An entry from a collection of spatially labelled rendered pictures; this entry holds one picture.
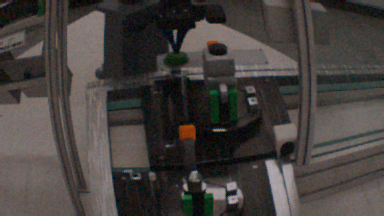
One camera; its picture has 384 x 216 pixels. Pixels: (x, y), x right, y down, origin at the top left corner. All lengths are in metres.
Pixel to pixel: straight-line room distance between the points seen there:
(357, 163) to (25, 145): 0.76
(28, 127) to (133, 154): 0.35
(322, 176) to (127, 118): 0.41
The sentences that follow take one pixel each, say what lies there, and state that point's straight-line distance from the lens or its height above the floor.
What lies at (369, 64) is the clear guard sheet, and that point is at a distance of 1.11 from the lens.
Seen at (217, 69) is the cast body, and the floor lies 1.07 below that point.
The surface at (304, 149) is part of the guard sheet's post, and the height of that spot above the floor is 0.99.
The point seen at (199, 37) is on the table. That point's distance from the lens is 1.76.
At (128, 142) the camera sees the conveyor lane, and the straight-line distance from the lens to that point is 1.30.
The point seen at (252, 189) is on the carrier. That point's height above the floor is 0.97.
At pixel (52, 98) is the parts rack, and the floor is 1.16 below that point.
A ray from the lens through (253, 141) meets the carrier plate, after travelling 1.19.
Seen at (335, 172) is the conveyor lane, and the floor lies 0.92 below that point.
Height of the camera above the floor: 1.64
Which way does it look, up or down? 31 degrees down
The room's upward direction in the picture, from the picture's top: 3 degrees counter-clockwise
